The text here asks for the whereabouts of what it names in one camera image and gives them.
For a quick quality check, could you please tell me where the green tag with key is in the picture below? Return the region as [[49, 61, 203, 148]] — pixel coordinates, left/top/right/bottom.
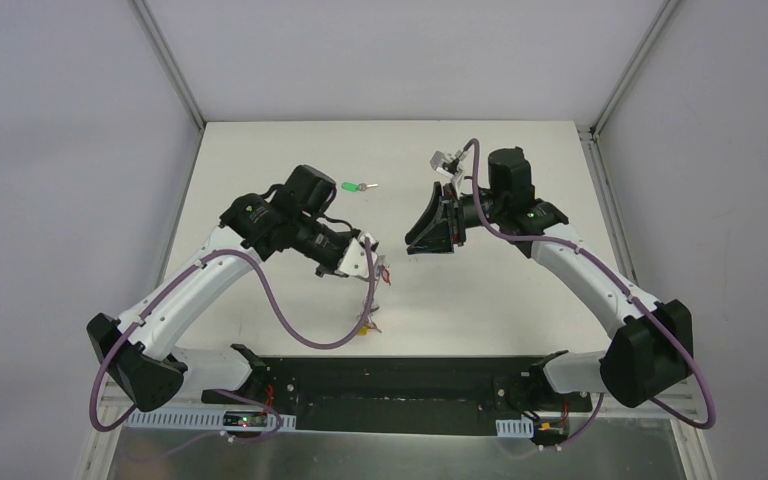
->
[[340, 182, 378, 193]]

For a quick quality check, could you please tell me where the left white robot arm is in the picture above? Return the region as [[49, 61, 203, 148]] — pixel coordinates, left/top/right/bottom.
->
[[87, 165, 383, 412]]

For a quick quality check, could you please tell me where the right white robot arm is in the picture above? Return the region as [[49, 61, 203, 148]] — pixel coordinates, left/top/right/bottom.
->
[[404, 147, 693, 410]]

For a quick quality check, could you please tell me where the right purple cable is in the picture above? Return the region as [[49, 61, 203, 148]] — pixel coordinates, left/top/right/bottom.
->
[[463, 137, 718, 452]]

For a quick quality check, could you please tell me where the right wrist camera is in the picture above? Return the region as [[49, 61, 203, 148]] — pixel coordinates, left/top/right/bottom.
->
[[429, 150, 466, 182]]

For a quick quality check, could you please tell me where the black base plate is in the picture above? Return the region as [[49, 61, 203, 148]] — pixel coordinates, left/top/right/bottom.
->
[[235, 356, 592, 436]]

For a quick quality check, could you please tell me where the left white cable duct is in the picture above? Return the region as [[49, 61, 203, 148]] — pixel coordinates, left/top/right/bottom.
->
[[125, 407, 297, 432]]

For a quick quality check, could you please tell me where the white cable duct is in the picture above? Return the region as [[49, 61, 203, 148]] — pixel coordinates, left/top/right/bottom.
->
[[495, 416, 534, 439], [125, 407, 297, 432]]

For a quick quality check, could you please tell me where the right white cable duct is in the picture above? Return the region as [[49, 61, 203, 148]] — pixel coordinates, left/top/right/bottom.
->
[[495, 416, 534, 439]]

